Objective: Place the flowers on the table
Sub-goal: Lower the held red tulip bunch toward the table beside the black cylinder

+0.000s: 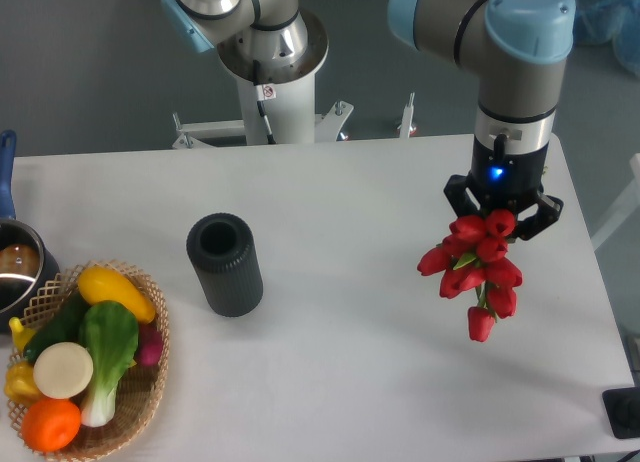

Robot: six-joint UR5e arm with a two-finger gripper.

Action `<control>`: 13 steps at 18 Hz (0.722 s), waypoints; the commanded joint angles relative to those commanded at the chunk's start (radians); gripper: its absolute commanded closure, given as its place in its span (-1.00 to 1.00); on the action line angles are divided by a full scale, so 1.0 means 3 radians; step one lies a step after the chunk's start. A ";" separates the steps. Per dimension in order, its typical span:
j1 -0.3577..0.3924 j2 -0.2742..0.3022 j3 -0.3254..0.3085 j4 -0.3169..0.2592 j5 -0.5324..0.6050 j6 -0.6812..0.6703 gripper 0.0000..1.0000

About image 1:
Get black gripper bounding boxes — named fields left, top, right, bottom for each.
left=444, top=138, right=564, bottom=241

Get red tulip bouquet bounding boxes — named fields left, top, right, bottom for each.
left=417, top=209, right=523, bottom=343

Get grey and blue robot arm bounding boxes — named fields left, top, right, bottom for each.
left=161, top=0, right=576, bottom=240

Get blue plastic bags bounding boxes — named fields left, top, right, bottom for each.
left=573, top=0, right=639, bottom=78

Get black device at edge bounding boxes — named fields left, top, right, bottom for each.
left=602, top=387, right=639, bottom=440

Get dark grey ribbed vase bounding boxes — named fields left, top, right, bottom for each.
left=186, top=213, right=263, bottom=317

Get purple red radish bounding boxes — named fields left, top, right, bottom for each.
left=134, top=324, right=164, bottom=367

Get green bok choy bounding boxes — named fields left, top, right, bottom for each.
left=79, top=301, right=139, bottom=428

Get yellow squash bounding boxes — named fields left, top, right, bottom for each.
left=77, top=265, right=156, bottom=324

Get woven wicker basket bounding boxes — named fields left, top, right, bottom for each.
left=20, top=260, right=170, bottom=461

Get dark green cucumber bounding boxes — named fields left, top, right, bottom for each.
left=23, top=291, right=90, bottom=364

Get cream round bun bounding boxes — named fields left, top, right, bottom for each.
left=33, top=342, right=93, bottom=399

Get small yellow pepper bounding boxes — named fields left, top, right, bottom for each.
left=8, top=317, right=36, bottom=353

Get orange fruit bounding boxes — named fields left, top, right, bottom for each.
left=21, top=399, right=81, bottom=452

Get yellow bell pepper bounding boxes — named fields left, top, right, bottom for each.
left=4, top=361, right=43, bottom=406

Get white furniture frame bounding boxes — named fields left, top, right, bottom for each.
left=590, top=153, right=639, bottom=250

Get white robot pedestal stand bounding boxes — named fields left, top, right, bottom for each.
left=171, top=71, right=417, bottom=150

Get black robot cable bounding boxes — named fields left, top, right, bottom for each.
left=251, top=59, right=277, bottom=145

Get blue handled saucepan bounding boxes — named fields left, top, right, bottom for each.
left=1, top=130, right=59, bottom=335

